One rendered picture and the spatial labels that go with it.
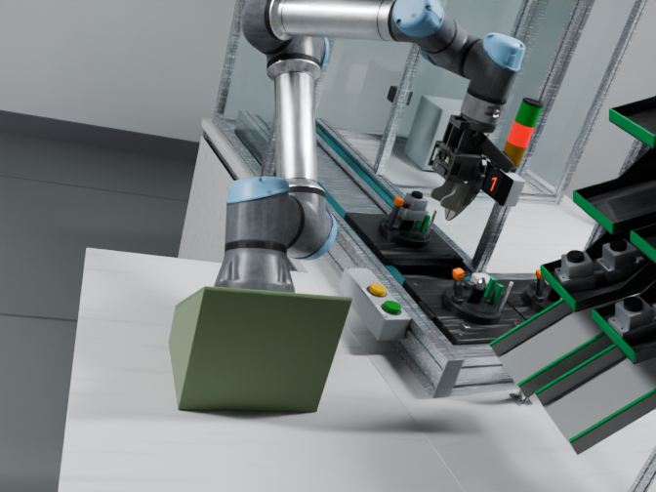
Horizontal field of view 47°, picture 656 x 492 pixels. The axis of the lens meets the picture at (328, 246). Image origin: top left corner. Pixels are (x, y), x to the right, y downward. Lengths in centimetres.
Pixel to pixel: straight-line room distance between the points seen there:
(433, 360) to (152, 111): 326
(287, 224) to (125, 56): 317
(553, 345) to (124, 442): 83
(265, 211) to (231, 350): 26
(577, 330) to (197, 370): 74
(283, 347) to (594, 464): 70
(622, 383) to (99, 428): 93
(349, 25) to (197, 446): 79
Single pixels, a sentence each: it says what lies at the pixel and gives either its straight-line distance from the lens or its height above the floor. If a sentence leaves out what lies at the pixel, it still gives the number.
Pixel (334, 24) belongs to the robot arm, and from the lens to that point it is 144.
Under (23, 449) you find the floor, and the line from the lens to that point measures 256.
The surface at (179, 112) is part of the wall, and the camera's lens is 460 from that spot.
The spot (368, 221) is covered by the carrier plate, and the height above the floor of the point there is 97.
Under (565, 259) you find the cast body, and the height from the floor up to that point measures 125.
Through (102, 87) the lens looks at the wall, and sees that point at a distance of 456.
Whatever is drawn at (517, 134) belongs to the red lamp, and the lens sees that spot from 185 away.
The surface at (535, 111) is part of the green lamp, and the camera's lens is 184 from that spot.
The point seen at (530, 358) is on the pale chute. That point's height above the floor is 103.
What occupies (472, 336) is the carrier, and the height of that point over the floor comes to 97.
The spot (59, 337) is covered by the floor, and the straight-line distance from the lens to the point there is 300.
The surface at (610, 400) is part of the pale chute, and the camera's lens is 149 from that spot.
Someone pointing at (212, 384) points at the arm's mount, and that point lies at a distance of 138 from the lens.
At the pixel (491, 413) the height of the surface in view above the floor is 86.
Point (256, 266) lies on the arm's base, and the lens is 134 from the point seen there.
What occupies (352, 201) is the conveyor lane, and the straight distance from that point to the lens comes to 227.
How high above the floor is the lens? 178
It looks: 26 degrees down
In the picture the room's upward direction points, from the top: 16 degrees clockwise
